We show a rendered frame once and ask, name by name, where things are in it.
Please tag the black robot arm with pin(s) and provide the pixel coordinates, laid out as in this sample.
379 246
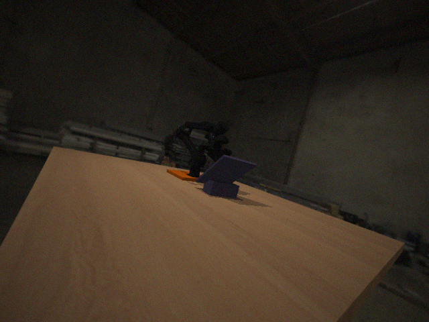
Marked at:
214 131

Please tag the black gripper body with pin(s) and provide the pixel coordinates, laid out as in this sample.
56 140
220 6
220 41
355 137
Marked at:
209 146

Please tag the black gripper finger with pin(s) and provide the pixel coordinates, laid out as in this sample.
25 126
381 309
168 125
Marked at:
213 154
220 154

